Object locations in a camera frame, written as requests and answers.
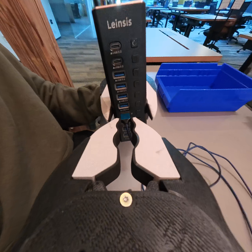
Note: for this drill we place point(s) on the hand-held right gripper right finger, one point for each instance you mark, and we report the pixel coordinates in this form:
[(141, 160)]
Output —
[(155, 155)]

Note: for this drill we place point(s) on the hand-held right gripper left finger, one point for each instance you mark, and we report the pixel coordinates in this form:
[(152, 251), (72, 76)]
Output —
[(98, 155)]

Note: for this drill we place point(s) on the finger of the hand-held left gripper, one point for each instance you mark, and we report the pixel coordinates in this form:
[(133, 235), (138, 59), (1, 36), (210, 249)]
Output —
[(104, 106), (152, 98)]

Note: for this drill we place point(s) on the black multi-port USB hub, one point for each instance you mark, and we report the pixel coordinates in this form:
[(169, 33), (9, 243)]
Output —
[(120, 49)]

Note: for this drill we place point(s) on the person's left forearm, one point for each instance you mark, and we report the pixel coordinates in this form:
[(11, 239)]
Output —
[(59, 98)]

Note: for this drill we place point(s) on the grey desk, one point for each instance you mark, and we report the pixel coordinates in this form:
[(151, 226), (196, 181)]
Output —
[(196, 130)]

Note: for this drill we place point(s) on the wooden office desk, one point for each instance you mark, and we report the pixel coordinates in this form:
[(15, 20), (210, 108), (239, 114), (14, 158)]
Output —
[(204, 17)]

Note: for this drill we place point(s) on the person's black trousers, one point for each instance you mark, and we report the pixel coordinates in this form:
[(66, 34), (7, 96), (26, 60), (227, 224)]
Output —
[(80, 137)]

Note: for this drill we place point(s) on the blue plastic bin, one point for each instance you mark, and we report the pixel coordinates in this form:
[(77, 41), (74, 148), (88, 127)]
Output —
[(196, 102)]

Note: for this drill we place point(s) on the person's olive sweatshirt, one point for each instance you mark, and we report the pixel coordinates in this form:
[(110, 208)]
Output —
[(29, 167)]

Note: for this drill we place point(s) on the wooden pillar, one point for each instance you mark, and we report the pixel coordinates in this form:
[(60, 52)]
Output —
[(29, 29)]

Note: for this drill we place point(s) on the black office chair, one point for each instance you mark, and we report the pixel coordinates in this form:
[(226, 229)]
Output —
[(220, 31)]

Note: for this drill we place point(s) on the whiteboard on stand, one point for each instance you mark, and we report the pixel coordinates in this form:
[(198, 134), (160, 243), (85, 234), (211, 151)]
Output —
[(224, 4), (238, 4)]

